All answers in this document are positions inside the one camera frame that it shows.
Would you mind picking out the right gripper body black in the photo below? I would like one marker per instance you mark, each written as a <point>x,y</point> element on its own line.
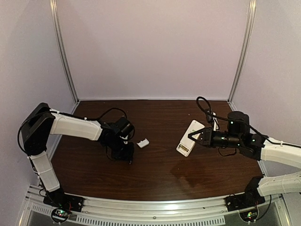
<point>206,137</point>

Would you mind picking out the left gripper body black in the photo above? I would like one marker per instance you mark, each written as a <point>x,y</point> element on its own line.
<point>125,152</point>

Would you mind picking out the white remote control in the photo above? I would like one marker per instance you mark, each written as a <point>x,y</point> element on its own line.
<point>185,141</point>

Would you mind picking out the gold AAA battery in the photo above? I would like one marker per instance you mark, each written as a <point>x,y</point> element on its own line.
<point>183,148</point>

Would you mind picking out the white battery cover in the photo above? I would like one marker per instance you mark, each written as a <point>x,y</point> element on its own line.
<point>143,143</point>

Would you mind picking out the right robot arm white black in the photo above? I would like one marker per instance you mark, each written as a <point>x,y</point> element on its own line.
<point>252,144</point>

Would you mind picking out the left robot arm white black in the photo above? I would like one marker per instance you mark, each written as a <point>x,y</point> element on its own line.
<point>33,134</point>

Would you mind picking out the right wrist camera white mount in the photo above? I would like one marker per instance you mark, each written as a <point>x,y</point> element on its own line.
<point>212,120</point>

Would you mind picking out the front aluminium rail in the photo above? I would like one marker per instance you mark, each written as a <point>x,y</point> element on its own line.
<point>197,212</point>

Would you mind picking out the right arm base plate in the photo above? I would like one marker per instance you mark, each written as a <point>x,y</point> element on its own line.
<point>242,201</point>

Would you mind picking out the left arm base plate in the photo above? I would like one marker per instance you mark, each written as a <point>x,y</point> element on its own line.
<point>63,203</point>

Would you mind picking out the right aluminium frame post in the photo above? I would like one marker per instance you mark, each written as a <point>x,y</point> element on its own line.
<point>246,41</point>

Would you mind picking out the aluminium frame post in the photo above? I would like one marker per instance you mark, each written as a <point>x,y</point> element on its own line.
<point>61,48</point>
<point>246,41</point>

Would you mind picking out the left aluminium frame post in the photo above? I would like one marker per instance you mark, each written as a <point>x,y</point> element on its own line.
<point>61,48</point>

